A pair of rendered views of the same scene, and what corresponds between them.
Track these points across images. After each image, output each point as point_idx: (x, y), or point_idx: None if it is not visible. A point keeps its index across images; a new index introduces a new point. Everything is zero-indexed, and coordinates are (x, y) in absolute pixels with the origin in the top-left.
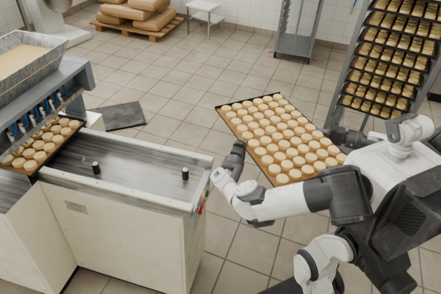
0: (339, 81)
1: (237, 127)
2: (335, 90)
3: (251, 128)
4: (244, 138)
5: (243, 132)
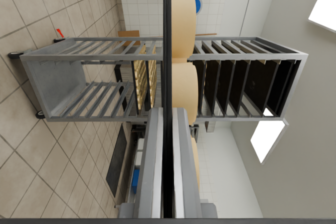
0: (159, 57)
1: (195, 6)
2: (147, 55)
3: (182, 60)
4: (191, 107)
5: (194, 68)
